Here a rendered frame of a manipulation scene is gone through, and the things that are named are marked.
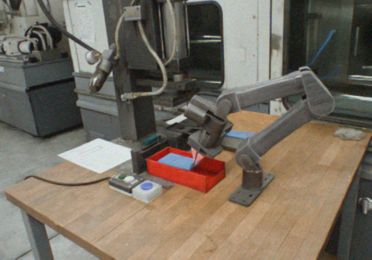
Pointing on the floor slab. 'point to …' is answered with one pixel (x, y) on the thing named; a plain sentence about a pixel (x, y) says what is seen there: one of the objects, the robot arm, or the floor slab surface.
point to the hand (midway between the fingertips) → (196, 161)
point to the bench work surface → (207, 207)
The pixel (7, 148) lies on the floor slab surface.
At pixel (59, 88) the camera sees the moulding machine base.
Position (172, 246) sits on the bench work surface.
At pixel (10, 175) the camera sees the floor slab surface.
